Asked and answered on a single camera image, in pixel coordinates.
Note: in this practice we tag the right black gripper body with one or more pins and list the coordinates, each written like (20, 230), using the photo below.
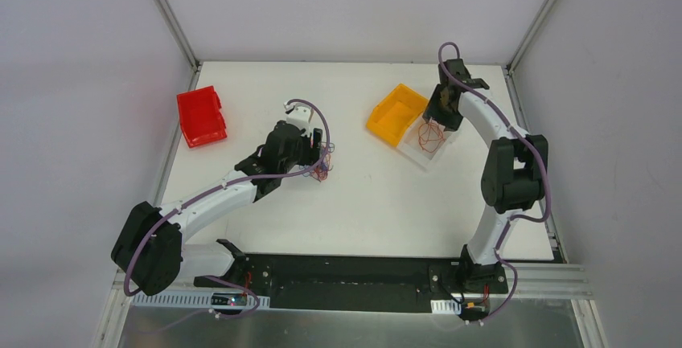
(445, 109)

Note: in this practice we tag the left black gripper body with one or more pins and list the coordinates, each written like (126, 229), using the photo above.
(315, 147)

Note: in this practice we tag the white plastic bin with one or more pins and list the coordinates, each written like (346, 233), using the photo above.
(425, 142)

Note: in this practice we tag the orange plastic bin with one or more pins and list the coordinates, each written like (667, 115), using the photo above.
(393, 116)

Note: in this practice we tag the red plastic bin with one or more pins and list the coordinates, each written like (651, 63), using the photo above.
(200, 117)

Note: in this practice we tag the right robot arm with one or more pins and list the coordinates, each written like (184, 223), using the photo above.
(512, 178)

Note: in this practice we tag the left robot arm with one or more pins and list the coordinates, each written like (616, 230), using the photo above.
(153, 250)

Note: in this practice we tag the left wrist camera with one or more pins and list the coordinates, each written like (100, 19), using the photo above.
(299, 115)

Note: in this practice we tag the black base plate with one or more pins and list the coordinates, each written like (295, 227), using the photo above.
(359, 283)

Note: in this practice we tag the left white cable duct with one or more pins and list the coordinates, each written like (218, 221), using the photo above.
(223, 300)

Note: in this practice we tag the white cable duct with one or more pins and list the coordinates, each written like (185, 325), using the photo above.
(448, 307)
(223, 300)

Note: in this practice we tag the right white cable duct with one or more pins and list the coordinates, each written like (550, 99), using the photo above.
(448, 307)

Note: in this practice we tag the aluminium frame rail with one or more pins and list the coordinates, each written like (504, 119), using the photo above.
(533, 279)

